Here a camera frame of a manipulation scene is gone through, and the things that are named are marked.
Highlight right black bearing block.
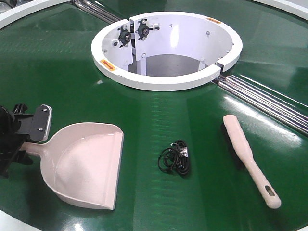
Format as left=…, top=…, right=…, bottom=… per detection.
left=137, top=19, right=160, bottom=41

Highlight beige hand brush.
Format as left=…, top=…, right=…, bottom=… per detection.
left=222, top=115, right=282, bottom=209

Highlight white inner conveyor ring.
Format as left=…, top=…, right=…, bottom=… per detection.
left=91, top=11, right=243, bottom=92

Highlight chrome transfer rollers rear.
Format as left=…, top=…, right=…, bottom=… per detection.
left=71, top=0, right=122, bottom=24

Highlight green conveyor belt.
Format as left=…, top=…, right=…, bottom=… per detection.
left=0, top=3, right=308, bottom=231

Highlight beige plastic dustpan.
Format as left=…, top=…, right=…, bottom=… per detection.
left=21, top=122, right=124, bottom=210

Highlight white outer guard rail right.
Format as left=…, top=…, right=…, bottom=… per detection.
left=254, top=0, right=308, bottom=20

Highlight black bearing block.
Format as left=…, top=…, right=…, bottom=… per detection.
left=118, top=25, right=131, bottom=48
left=137, top=19, right=160, bottom=41

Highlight white guard rail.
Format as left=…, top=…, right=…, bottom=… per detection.
left=254, top=0, right=308, bottom=20
left=0, top=0, right=69, bottom=29

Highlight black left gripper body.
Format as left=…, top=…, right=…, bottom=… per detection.
left=0, top=104, right=33, bottom=178

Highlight chrome transfer rollers right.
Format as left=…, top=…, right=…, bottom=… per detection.
left=213, top=75, right=308, bottom=136

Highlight chrome transfer rollers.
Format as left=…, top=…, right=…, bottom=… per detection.
left=71, top=0, right=122, bottom=24
left=213, top=75, right=308, bottom=136

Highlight white outer guard rail left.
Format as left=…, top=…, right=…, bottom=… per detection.
left=0, top=0, right=69, bottom=29

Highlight black cable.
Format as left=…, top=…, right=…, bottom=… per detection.
left=157, top=140, right=192, bottom=177

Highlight left black bearing block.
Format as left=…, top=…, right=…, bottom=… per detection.
left=118, top=25, right=131, bottom=48

